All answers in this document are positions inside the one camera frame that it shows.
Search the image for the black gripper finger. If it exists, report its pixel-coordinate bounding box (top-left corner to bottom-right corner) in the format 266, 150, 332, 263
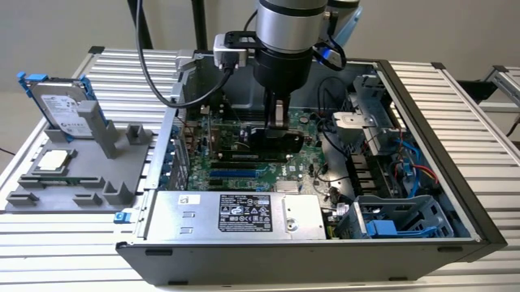
264, 89, 293, 138

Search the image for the green graphics card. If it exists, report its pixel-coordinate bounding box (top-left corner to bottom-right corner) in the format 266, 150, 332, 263
201, 105, 306, 155

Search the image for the RAM stick with white label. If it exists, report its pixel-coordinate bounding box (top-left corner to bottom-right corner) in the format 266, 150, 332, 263
222, 153, 286, 162

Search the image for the metal drive cage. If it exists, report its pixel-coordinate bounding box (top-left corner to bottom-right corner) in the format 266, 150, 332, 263
331, 74, 409, 158

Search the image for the long black expansion slot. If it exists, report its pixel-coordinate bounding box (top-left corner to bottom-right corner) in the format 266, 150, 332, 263
210, 162, 258, 171

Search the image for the blue expansion slot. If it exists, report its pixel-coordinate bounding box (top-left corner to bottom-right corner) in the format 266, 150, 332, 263
209, 170, 258, 180

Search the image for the green motherboard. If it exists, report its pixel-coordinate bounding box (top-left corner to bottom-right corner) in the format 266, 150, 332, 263
178, 106, 355, 200

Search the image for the silver chipset heat sink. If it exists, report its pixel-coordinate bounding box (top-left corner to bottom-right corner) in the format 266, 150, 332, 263
274, 181, 301, 193

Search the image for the black stand pole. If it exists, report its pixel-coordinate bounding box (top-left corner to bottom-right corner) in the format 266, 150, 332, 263
127, 0, 154, 50
190, 0, 209, 52

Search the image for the grey plastic disk bay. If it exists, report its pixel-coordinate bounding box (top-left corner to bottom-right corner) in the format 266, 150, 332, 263
336, 194, 455, 241

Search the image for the silver power supply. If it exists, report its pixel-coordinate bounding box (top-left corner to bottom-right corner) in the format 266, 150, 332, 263
145, 190, 329, 241

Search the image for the blue bay latch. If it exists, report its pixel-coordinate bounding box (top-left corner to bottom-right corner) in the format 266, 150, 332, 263
364, 219, 399, 238

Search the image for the blue disk carrier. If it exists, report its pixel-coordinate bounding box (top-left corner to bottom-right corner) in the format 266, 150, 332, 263
16, 71, 119, 144

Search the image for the black open PC case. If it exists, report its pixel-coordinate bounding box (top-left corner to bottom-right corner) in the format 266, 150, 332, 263
115, 49, 508, 287

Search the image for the grey parts rack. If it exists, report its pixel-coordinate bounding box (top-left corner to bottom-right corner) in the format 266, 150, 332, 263
6, 102, 158, 214

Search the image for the silver hard disk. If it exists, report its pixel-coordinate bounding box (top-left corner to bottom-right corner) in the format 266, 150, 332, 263
31, 79, 94, 140

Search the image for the plain green RAM stick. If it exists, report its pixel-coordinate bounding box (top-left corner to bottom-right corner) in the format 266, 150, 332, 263
22, 175, 101, 186

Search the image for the silver CPU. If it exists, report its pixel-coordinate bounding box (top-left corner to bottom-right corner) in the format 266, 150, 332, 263
36, 150, 74, 171

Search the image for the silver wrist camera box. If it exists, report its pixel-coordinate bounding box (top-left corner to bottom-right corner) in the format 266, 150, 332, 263
316, 42, 349, 71
213, 33, 250, 71

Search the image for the blue wire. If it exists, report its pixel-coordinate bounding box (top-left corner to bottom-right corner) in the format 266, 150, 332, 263
393, 136, 420, 198

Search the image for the thick black camera cable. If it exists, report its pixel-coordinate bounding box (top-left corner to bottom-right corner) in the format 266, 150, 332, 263
135, 0, 236, 108

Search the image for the red wire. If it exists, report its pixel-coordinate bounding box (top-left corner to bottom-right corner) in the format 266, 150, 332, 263
412, 163, 440, 185

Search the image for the aluminium side frame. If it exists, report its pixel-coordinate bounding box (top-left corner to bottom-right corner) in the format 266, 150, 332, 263
478, 64, 520, 110

